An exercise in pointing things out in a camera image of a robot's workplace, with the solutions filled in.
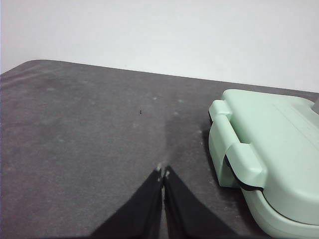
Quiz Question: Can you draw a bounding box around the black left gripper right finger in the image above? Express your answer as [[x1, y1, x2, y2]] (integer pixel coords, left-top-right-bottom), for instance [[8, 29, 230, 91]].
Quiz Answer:
[[162, 165, 238, 238]]

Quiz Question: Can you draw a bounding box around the green breakfast machine base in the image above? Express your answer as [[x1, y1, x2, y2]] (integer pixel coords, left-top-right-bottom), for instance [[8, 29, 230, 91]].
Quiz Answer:
[[208, 116, 319, 238]]

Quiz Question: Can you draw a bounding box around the green hinged griddle lid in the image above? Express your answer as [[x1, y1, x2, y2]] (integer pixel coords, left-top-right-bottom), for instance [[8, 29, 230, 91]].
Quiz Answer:
[[208, 89, 319, 220]]

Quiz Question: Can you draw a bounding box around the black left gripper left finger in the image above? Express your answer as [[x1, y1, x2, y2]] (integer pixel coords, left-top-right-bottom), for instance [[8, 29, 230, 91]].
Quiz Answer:
[[89, 166, 163, 238]]

